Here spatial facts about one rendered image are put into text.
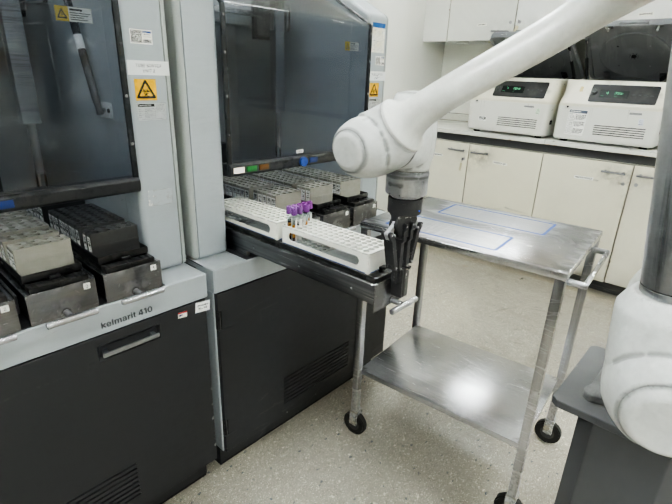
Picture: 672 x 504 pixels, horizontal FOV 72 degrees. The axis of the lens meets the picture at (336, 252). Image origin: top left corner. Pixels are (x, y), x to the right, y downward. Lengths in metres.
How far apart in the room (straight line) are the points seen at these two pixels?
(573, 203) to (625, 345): 2.59
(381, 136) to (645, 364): 0.49
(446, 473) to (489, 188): 2.20
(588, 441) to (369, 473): 0.86
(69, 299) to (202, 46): 0.68
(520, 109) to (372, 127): 2.61
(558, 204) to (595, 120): 0.54
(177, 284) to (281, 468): 0.78
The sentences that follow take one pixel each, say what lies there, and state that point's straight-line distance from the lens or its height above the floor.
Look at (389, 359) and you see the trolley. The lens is 1.74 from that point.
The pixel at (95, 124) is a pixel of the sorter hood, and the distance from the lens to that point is 1.17.
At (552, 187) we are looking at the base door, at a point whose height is 0.61.
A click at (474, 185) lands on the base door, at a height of 0.53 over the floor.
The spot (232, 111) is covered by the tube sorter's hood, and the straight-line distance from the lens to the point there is 1.34.
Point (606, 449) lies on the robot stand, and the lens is 1.05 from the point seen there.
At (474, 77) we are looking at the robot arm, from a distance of 0.81.
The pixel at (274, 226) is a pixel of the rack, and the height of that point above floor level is 0.85.
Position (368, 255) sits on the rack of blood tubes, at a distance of 1.05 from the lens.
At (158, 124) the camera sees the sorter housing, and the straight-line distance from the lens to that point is 1.24.
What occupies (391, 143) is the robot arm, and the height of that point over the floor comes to 1.14.
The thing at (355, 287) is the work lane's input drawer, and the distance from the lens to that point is 1.08.
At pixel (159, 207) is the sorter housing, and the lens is 1.27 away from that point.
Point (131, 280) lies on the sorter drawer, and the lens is 1.19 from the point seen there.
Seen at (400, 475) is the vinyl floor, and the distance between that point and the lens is 1.73.
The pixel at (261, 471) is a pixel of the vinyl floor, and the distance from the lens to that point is 1.73.
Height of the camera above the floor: 1.24
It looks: 21 degrees down
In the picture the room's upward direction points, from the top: 2 degrees clockwise
